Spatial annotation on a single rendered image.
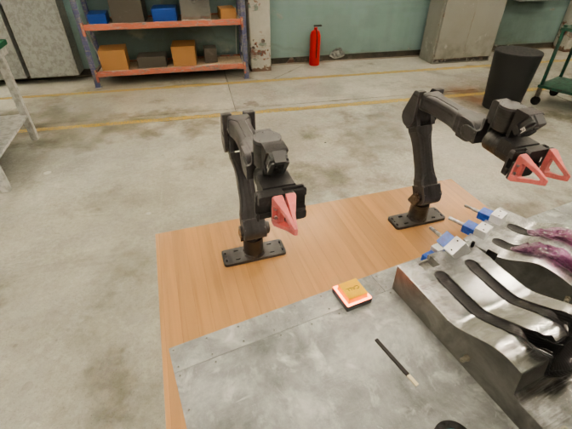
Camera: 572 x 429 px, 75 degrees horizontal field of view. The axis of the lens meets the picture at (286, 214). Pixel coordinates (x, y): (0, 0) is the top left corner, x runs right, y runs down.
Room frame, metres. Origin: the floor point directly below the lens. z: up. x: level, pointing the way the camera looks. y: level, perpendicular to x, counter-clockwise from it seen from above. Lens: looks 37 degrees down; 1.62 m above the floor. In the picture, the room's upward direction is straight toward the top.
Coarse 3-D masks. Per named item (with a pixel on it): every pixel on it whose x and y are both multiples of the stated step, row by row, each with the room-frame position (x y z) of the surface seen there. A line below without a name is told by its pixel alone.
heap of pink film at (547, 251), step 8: (528, 232) 0.91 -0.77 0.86; (536, 232) 0.88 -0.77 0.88; (544, 232) 0.87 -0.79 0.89; (552, 232) 0.85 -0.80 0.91; (560, 232) 0.85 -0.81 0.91; (568, 232) 0.84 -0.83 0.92; (560, 240) 0.82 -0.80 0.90; (568, 240) 0.82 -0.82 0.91; (512, 248) 0.84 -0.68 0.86; (520, 248) 0.82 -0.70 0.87; (528, 248) 0.80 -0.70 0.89; (536, 248) 0.79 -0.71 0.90; (544, 248) 0.78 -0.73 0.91; (552, 248) 0.78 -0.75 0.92; (560, 248) 0.76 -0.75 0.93; (544, 256) 0.76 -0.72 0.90; (552, 256) 0.75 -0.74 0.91; (560, 256) 0.75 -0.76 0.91; (568, 256) 0.74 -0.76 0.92; (560, 264) 0.73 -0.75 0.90; (568, 264) 0.72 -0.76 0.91
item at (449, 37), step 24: (432, 0) 6.40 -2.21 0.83; (456, 0) 6.08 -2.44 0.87; (480, 0) 6.16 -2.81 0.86; (504, 0) 6.25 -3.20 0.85; (432, 24) 6.27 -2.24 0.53; (456, 24) 6.10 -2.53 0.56; (480, 24) 6.18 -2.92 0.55; (432, 48) 6.13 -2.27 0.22; (456, 48) 6.12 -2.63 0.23; (480, 48) 6.21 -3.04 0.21
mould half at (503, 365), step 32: (448, 256) 0.77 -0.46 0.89; (480, 256) 0.77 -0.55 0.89; (416, 288) 0.66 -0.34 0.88; (480, 288) 0.66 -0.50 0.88; (512, 288) 0.66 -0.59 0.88; (448, 320) 0.56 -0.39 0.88; (480, 320) 0.55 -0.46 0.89; (512, 320) 0.53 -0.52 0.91; (544, 320) 0.52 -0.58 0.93; (480, 352) 0.47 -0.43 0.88; (512, 352) 0.44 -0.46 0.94; (480, 384) 0.44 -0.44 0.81; (512, 384) 0.40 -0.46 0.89; (544, 384) 0.41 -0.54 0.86; (512, 416) 0.37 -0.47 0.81; (544, 416) 0.35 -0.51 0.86
